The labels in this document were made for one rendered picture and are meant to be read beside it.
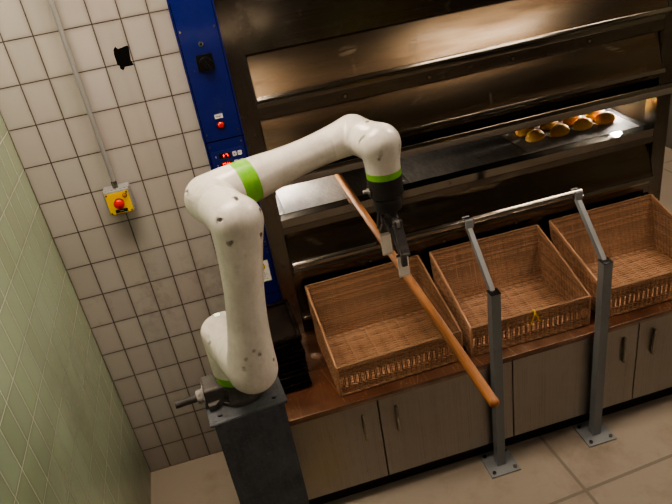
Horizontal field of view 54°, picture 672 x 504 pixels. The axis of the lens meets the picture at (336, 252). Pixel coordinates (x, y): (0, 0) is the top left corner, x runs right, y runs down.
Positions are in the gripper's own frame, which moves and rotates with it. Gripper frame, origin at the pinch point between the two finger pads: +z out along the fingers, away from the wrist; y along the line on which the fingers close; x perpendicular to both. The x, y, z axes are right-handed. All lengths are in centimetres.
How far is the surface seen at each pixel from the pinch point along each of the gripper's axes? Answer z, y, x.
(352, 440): 109, -51, -14
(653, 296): 84, -51, 129
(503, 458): 142, -44, 51
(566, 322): 84, -51, 87
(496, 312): 60, -42, 50
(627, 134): 28, -98, 148
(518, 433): 136, -49, 61
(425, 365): 86, -54, 23
